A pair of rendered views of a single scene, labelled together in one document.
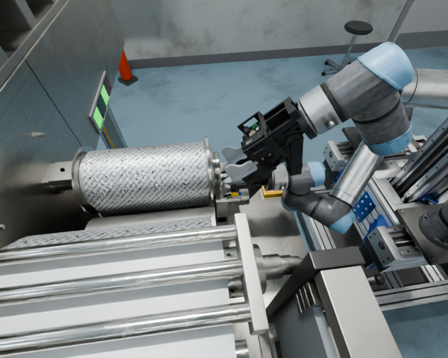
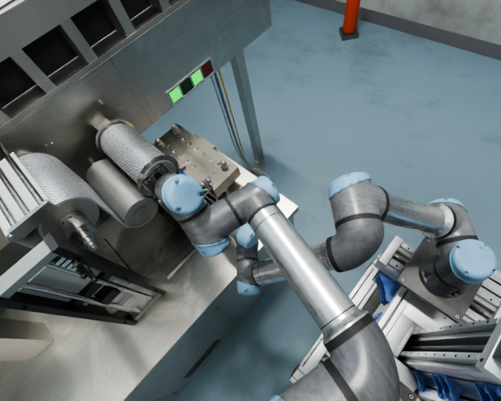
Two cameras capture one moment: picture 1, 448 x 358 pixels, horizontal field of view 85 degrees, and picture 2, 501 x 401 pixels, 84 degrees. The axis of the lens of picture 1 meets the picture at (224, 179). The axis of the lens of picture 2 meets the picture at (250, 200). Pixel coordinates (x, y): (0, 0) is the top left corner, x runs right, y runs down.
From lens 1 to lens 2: 0.73 m
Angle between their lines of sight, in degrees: 36
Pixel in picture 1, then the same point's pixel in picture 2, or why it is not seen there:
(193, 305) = (17, 213)
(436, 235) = not seen: hidden behind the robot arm
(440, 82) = (269, 239)
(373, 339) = (24, 266)
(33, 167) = (91, 118)
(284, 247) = (219, 267)
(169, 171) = (127, 162)
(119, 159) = (118, 138)
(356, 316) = (29, 258)
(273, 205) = not seen: hidden behind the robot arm
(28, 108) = (100, 86)
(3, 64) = (91, 62)
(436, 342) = not seen: outside the picture
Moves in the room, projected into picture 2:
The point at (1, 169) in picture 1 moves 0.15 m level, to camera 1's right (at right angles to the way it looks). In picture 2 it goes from (67, 115) to (85, 141)
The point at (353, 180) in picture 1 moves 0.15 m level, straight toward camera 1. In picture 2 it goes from (268, 266) to (219, 267)
